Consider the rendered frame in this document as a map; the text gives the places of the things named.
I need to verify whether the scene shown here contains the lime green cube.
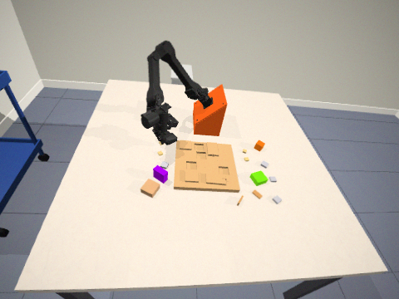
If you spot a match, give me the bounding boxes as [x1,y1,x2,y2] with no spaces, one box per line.
[250,170,268,186]

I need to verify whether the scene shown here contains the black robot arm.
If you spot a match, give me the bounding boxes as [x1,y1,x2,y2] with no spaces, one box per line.
[140,41,214,130]

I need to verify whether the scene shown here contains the purple block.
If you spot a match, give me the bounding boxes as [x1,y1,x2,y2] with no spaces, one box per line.
[153,165,168,184]

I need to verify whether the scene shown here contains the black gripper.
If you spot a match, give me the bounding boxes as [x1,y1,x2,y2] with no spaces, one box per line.
[152,120,178,145]

